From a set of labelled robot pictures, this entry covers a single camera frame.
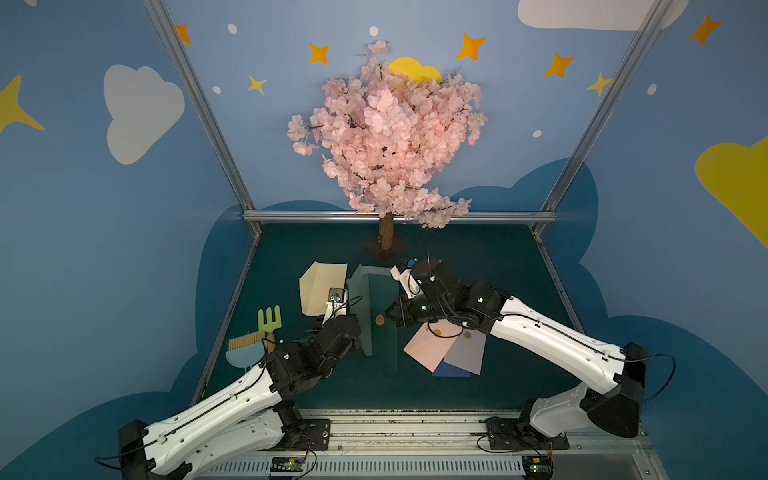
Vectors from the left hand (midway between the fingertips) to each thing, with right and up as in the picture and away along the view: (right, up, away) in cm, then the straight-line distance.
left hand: (348, 313), depth 74 cm
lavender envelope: (+34, -14, +14) cm, 40 cm away
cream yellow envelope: (-16, +4, +31) cm, 35 cm away
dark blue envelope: (+28, -19, +12) cm, 36 cm away
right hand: (+10, +1, -5) cm, 11 cm away
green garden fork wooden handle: (-27, -8, +19) cm, 34 cm away
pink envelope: (+24, -12, +16) cm, 31 cm away
